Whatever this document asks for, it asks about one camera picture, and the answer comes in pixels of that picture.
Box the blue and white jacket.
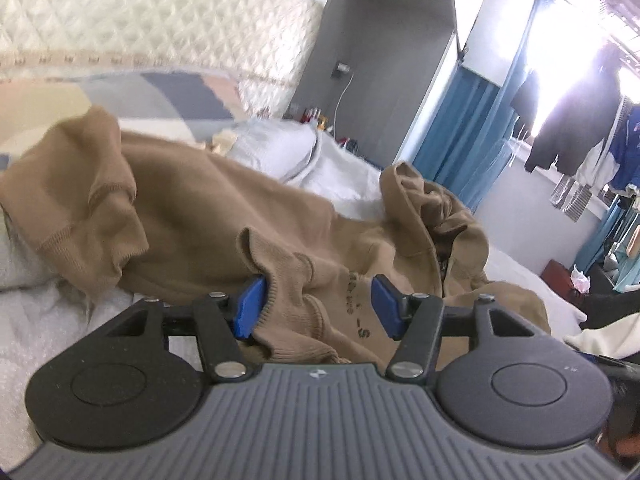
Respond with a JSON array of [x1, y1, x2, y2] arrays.
[[575, 109, 640, 192]]

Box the striped hanging cloth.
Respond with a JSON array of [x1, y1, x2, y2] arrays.
[[549, 176, 594, 222]]

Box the large black hanging jacket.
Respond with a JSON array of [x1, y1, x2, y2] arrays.
[[524, 45, 627, 177]]

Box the patchwork pastel pillow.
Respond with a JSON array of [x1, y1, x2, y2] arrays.
[[0, 67, 247, 161]]

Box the teal hanging clothes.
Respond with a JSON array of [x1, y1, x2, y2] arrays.
[[589, 194, 640, 295]]

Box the tan hooded sweatshirt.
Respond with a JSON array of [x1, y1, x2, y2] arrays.
[[0, 106, 553, 366]]

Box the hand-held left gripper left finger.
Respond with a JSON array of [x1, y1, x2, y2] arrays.
[[102, 275, 267, 382]]

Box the white ribbed quilt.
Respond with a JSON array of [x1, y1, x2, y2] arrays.
[[287, 130, 397, 222]]

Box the cluster of small bottles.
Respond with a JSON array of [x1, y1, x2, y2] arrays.
[[295, 104, 362, 147]]

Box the white charging cable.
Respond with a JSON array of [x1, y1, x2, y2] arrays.
[[332, 73, 354, 127]]

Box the grey wardrobe cabinet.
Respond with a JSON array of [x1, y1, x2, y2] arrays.
[[289, 0, 501, 162]]

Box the dark cloth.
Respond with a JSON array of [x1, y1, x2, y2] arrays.
[[581, 289, 640, 333]]

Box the small dark hanging garment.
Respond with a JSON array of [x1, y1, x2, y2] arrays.
[[510, 70, 542, 127]]

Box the cream quilted headboard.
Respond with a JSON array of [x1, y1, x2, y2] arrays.
[[0, 0, 325, 117]]

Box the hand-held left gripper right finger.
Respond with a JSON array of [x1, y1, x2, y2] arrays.
[[371, 274, 548, 382]]

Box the cream cloth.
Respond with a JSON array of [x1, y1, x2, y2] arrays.
[[565, 312, 640, 362]]

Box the pale plastic bag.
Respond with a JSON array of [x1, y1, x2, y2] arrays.
[[570, 264, 592, 292]]

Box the white pillow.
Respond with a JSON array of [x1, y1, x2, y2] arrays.
[[234, 120, 328, 183]]

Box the blue curtain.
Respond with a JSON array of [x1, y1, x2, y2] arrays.
[[412, 0, 556, 212]]

